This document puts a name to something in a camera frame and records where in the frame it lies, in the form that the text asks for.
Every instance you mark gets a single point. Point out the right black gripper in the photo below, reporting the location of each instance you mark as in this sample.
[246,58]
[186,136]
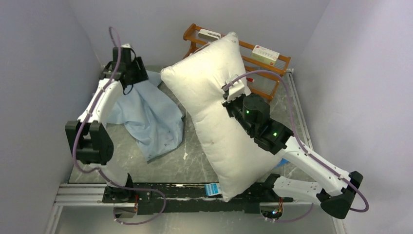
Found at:
[229,105]

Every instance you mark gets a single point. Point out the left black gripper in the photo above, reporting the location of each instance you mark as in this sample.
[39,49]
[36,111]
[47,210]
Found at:
[141,74]

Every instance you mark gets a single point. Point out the white pillow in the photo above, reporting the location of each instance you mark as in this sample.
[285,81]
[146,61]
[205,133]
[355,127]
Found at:
[197,83]

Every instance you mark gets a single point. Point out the light blue pillowcase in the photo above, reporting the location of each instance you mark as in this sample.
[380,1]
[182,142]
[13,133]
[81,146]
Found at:
[152,118]

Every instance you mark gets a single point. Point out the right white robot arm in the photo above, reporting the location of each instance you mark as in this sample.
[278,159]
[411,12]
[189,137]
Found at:
[333,189]

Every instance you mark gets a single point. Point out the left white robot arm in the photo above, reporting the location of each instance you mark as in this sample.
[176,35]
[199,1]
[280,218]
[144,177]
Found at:
[91,146]

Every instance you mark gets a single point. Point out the blue white pillow label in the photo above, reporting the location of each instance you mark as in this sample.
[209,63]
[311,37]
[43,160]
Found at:
[213,189]

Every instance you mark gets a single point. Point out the white red carton box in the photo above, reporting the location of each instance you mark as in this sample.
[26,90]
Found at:
[264,55]

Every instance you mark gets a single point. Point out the blue foam pad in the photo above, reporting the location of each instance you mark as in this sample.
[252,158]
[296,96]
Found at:
[282,162]

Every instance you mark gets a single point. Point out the white eraser box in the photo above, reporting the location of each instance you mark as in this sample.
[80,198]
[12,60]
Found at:
[208,35]

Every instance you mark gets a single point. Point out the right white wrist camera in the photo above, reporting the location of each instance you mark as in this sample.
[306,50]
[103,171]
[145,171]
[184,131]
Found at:
[233,88]

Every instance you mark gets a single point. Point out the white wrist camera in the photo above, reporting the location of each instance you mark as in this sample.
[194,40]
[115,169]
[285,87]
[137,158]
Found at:
[233,88]
[127,45]

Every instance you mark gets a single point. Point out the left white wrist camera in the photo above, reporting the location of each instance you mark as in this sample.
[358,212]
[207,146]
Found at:
[127,45]

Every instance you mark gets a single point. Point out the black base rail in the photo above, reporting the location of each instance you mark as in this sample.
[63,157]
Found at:
[190,198]

